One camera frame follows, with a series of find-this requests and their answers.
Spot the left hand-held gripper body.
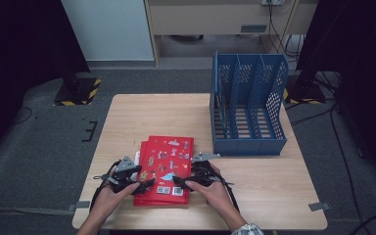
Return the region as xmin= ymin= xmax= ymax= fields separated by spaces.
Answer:
xmin=92 ymin=155 xmax=144 ymax=194

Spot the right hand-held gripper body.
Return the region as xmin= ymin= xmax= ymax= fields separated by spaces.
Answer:
xmin=190 ymin=152 xmax=235 ymax=189

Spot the blue plastic file rack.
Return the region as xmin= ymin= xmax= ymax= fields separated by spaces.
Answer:
xmin=210 ymin=50 xmax=289 ymax=157

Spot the blue picture book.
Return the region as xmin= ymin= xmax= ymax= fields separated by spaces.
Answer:
xmin=214 ymin=94 xmax=230 ymax=140

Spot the person's right hand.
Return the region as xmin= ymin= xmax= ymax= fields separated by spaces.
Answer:
xmin=184 ymin=162 xmax=248 ymax=231

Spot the person's left hand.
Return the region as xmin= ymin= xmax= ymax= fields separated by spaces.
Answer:
xmin=89 ymin=181 xmax=142 ymax=226

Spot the grey tape piece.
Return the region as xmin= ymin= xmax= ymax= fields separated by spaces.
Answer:
xmin=68 ymin=200 xmax=91 ymax=212
xmin=307 ymin=202 xmax=332 ymax=212

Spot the black floor tape mark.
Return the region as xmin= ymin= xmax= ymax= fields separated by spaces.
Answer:
xmin=81 ymin=120 xmax=99 ymax=143

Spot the white cabinet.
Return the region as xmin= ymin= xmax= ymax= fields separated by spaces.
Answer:
xmin=61 ymin=0 xmax=155 ymax=62

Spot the grey vent grille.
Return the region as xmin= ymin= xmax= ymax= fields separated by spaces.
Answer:
xmin=240 ymin=23 xmax=268 ymax=34

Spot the black curtain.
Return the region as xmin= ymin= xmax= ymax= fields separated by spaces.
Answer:
xmin=295 ymin=0 xmax=376 ymax=184
xmin=0 ymin=0 xmax=91 ymax=165

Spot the white power strip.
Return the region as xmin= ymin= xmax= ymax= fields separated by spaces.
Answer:
xmin=260 ymin=0 xmax=286 ymax=7

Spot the left hand-held gripper cable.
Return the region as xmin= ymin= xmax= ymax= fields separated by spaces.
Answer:
xmin=89 ymin=160 xmax=121 ymax=212

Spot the thin black floor cable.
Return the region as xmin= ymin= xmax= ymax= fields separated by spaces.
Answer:
xmin=8 ymin=106 xmax=34 ymax=127

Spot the long black floor cable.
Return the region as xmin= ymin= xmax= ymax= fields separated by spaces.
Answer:
xmin=329 ymin=104 xmax=365 ymax=229

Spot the tangled cable bundle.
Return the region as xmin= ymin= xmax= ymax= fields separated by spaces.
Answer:
xmin=283 ymin=33 xmax=306 ymax=63

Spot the black hanging cable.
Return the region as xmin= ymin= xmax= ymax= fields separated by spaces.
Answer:
xmin=266 ymin=3 xmax=284 ymax=55

